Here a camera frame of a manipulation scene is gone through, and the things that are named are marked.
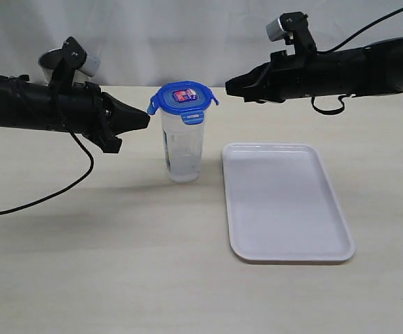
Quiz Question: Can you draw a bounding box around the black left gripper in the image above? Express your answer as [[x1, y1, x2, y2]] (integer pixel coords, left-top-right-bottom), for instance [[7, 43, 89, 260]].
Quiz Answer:
[[52, 81, 150, 154]]

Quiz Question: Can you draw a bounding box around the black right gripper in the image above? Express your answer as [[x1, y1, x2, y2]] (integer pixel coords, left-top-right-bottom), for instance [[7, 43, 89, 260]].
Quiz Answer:
[[225, 51, 323, 103]]

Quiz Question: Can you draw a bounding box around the blue clip-lock lid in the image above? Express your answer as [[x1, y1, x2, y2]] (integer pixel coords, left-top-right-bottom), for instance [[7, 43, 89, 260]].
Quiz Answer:
[[146, 81, 219, 125]]

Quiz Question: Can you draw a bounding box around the clear plastic tall container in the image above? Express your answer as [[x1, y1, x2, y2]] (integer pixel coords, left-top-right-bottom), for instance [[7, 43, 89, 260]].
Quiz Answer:
[[161, 109, 205, 183]]

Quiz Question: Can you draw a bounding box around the stainless steel cup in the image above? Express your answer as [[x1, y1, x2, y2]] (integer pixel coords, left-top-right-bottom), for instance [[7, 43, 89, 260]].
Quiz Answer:
[[38, 49, 89, 83]]

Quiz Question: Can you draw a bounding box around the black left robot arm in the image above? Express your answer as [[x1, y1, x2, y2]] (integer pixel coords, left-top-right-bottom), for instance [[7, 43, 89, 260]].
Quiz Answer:
[[0, 75, 150, 154]]

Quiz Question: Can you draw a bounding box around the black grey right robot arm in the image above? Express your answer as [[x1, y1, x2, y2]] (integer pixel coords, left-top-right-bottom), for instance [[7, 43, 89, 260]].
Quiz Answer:
[[225, 38, 403, 103]]

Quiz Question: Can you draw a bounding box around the white backdrop curtain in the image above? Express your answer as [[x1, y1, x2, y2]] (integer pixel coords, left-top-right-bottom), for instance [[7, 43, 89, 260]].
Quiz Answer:
[[0, 1, 403, 86]]

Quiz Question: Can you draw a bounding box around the white rectangular tray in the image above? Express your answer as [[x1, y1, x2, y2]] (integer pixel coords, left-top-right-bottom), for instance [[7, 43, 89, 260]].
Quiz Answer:
[[221, 143, 356, 264]]

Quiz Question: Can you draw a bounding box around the black braided cable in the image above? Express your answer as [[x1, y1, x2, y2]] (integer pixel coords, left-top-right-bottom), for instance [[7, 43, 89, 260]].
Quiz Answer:
[[0, 130, 95, 216]]

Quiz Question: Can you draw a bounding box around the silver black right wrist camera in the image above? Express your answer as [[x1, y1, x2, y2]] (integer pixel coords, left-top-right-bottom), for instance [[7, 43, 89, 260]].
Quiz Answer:
[[265, 11, 317, 55]]

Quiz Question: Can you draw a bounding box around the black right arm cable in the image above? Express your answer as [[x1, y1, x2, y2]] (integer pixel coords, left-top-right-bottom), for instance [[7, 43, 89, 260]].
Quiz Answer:
[[310, 0, 403, 115]]

